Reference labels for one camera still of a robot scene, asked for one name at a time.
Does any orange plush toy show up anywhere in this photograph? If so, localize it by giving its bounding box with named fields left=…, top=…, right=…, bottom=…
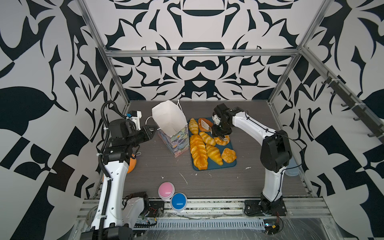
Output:
left=127, top=154, right=137, bottom=174

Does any knotted round bun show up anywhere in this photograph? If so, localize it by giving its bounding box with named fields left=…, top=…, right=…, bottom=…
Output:
left=221, top=148, right=237, bottom=164

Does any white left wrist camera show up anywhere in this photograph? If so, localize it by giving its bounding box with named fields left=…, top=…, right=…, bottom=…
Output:
left=127, top=111, right=142, bottom=130

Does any ring-shaped bread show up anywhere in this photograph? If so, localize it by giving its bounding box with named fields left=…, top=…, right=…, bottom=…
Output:
left=214, top=135, right=230, bottom=146

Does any large striped croissant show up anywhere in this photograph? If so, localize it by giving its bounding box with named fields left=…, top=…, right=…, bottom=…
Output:
left=206, top=144, right=224, bottom=166

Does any light blue oval pad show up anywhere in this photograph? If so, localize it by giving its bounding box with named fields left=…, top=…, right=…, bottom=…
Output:
left=284, top=157, right=300, bottom=177

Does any green circuit board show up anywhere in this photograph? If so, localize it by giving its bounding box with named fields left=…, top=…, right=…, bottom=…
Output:
left=264, top=222, right=284, bottom=236

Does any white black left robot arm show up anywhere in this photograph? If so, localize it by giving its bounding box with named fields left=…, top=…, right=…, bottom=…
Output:
left=80, top=101, right=158, bottom=240

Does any floral white paper bag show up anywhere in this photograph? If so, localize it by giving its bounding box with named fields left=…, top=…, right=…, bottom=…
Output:
left=150, top=99, right=190, bottom=158

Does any orange triangular pastry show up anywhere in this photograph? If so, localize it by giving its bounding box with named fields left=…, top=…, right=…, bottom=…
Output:
left=197, top=117, right=214, bottom=133

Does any teal rectangular tray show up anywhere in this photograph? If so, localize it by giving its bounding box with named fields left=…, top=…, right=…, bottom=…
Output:
left=188, top=118, right=237, bottom=171

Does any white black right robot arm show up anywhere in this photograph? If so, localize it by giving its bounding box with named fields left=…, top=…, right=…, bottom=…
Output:
left=212, top=104, right=293, bottom=217

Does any white slotted cable duct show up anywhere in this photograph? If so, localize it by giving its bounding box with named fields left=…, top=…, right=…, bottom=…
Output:
left=133, top=219, right=265, bottom=231

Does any pink round button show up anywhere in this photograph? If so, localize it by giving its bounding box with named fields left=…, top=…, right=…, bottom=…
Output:
left=158, top=182, right=175, bottom=200

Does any black hook rack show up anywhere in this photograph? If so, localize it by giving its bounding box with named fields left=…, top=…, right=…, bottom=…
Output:
left=322, top=71, right=384, bottom=145

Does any blue round button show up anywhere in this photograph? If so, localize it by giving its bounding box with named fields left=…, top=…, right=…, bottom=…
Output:
left=171, top=193, right=188, bottom=212

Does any long braided bread loaf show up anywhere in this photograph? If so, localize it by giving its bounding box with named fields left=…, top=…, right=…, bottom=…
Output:
left=190, top=135, right=208, bottom=171

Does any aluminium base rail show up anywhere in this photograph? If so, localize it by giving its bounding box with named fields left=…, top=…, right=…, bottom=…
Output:
left=76, top=196, right=334, bottom=220

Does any small striped croissant middle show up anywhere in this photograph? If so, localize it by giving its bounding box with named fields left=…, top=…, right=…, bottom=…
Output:
left=199, top=132, right=216, bottom=146

